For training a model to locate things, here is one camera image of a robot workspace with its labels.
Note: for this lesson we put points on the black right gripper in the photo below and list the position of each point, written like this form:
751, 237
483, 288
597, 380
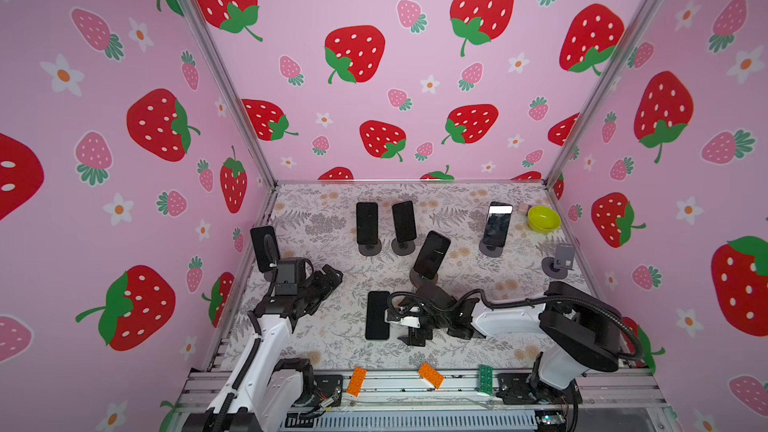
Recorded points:
411, 297

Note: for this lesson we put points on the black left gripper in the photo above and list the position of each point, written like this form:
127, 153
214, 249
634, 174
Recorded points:
323, 285

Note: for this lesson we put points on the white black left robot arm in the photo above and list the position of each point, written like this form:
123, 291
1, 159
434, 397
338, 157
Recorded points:
263, 387

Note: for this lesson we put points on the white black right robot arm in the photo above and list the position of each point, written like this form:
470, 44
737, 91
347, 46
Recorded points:
587, 334

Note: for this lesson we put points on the grey stand rear left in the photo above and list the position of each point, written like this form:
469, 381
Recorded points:
369, 250

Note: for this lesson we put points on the grey stand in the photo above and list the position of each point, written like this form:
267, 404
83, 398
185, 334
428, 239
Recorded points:
404, 248
369, 250
490, 251
561, 263

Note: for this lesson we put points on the grey stand rear middle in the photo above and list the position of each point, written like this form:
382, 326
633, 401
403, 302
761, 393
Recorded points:
404, 248

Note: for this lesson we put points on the grey stand right rear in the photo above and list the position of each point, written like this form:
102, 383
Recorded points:
490, 251

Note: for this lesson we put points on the grey stand far right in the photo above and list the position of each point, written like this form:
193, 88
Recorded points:
561, 263

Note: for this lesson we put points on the orange brick middle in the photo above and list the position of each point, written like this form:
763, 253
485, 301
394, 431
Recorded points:
431, 375

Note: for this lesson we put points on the orange brick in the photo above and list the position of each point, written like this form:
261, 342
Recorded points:
431, 375
356, 381

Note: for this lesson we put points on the green brick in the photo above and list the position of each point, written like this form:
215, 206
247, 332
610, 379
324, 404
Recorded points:
485, 385

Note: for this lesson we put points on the orange brick left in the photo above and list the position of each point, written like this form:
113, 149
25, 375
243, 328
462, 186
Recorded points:
356, 381

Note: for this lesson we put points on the lime green plastic bowl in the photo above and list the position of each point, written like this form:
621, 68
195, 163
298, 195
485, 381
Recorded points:
543, 219

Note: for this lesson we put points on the aluminium front rail base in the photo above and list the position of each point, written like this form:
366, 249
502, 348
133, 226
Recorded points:
628, 399

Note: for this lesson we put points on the aluminium corner post left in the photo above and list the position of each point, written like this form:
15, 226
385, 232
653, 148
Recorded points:
223, 80

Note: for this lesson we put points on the aluminium corner post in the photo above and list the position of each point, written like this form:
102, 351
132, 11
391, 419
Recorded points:
638, 25
223, 80

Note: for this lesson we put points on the aluminium corner post right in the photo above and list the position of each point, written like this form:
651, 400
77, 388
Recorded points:
638, 25

